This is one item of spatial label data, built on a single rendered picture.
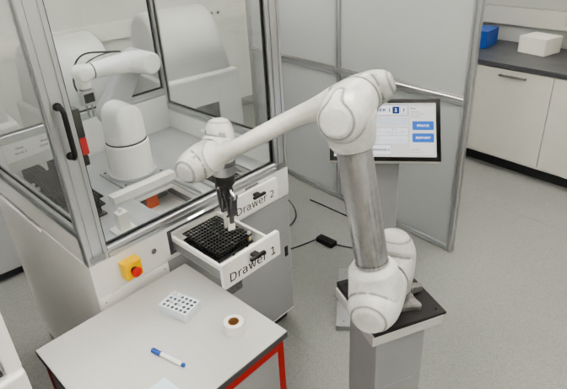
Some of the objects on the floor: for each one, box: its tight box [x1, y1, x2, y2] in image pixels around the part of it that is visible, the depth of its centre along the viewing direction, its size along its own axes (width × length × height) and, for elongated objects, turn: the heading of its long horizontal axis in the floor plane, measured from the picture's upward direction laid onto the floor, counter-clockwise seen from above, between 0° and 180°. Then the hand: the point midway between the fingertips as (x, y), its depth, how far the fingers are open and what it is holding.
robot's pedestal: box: [336, 288, 444, 389], centre depth 199 cm, size 30×30×76 cm
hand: (229, 220), depth 192 cm, fingers closed
